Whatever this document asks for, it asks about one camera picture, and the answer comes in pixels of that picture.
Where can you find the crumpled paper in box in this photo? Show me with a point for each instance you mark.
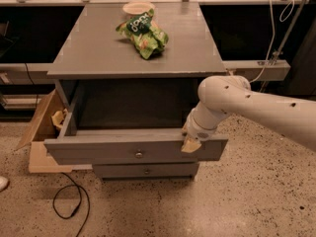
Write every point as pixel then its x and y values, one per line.
pixel 58 119

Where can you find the white shoe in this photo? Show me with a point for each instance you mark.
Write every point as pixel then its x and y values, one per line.
pixel 4 183

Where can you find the green chip bag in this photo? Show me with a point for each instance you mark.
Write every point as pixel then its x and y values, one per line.
pixel 147 37

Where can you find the grey drawer cabinet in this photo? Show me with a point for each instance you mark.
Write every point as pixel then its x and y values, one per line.
pixel 97 52

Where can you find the metal stand pole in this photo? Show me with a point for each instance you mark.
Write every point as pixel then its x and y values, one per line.
pixel 273 58

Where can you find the grey drawer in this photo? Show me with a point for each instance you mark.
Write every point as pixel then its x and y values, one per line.
pixel 129 171
pixel 128 121

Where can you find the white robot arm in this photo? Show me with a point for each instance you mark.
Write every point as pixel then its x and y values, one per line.
pixel 222 96

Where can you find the grey top drawer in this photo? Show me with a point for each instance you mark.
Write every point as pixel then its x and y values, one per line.
pixel 128 121

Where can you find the grey bottom drawer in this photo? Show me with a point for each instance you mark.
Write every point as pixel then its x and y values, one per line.
pixel 129 171

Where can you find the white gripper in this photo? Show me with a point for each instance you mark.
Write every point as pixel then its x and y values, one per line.
pixel 197 131

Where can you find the cardboard box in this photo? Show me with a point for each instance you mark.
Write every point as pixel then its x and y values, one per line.
pixel 41 128

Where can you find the grey window ledge rail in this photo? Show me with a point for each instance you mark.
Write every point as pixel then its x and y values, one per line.
pixel 250 69

